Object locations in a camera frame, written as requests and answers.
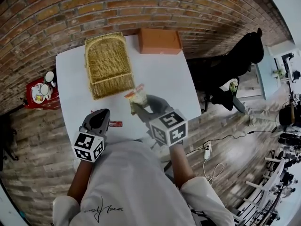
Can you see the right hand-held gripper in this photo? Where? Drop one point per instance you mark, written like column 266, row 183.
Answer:
column 169, row 128

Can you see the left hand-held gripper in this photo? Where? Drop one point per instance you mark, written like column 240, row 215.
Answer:
column 88, row 147

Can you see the yellow snack packet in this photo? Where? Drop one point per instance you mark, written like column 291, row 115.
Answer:
column 138, row 98

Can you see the wicker basket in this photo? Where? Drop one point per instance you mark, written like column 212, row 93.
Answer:
column 105, row 62

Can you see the person's right forearm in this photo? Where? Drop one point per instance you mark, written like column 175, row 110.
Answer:
column 182, row 166

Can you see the person's left forearm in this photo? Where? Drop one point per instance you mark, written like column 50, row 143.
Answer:
column 78, row 182

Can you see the white enamel mug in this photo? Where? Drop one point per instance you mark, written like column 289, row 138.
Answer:
column 49, row 77
column 45, row 90

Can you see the white power strip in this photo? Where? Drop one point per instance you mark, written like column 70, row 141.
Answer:
column 207, row 150

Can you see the orange box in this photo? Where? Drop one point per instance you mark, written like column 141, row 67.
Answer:
column 160, row 41

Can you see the red box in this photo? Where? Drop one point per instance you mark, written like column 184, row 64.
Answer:
column 31, row 102

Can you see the person's white shirt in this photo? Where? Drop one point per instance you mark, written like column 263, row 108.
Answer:
column 141, row 180

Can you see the black office chair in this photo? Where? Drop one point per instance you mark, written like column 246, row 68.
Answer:
column 225, row 72
column 7, row 138

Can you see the white flower bunch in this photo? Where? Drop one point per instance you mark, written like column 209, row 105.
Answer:
column 233, row 85

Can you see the pale blue desk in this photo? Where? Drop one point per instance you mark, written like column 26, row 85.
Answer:
column 265, row 79

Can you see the small potted plant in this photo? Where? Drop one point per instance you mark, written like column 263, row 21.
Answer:
column 279, row 74

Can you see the white metal frame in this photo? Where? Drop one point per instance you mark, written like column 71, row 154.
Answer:
column 270, row 192

